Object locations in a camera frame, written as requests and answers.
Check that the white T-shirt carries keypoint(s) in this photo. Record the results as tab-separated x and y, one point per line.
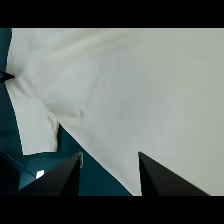
133	93

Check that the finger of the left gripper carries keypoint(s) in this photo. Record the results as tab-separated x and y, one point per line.
4	76

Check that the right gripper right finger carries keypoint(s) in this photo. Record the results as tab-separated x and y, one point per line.
160	181

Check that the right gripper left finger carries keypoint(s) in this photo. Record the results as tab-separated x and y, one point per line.
63	178

